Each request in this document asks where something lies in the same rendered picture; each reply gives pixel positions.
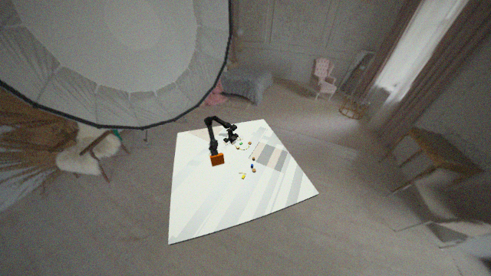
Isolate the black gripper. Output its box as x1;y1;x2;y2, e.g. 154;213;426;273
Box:
223;133;239;143

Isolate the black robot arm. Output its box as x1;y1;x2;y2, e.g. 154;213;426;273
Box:
204;116;237;156

